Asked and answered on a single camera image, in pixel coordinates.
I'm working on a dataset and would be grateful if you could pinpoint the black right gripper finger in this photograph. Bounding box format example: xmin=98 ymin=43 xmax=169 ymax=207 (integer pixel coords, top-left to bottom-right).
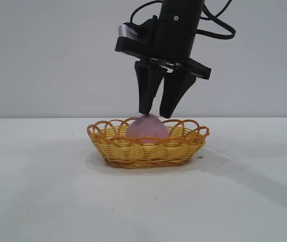
xmin=134 ymin=59 xmax=167 ymax=115
xmin=159 ymin=72 xmax=197 ymax=119

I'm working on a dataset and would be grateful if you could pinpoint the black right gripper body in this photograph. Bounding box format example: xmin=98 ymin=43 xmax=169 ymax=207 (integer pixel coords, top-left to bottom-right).
xmin=140 ymin=0 xmax=212 ymax=81

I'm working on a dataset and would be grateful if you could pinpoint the pink peach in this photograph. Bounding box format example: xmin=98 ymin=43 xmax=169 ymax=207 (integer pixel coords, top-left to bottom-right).
xmin=126 ymin=113 xmax=170 ymax=146

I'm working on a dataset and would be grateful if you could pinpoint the yellow woven wicker basket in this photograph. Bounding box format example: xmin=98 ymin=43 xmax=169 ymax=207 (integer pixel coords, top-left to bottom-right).
xmin=86 ymin=118 xmax=211 ymax=169

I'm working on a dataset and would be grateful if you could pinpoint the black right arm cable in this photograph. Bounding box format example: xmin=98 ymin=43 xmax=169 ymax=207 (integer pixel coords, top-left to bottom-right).
xmin=196 ymin=0 xmax=237 ymax=40

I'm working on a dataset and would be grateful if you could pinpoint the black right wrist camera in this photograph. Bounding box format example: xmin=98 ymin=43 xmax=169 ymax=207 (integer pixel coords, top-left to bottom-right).
xmin=114 ymin=15 xmax=160 ymax=59

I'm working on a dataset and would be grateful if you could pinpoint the black right camera cable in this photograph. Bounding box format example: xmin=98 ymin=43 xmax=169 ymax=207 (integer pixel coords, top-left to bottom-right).
xmin=129 ymin=0 xmax=164 ymax=26

